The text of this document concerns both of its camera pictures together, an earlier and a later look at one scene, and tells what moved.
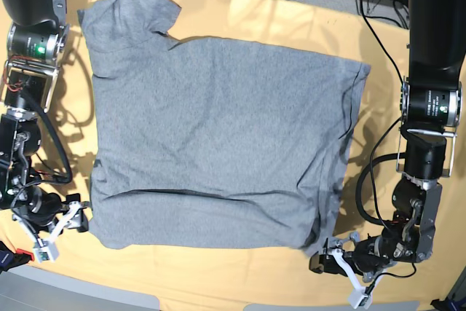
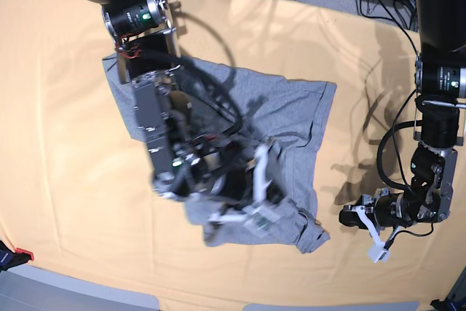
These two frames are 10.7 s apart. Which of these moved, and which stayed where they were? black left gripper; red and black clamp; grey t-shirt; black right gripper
Moved: black left gripper; black right gripper; grey t-shirt
Stayed: red and black clamp
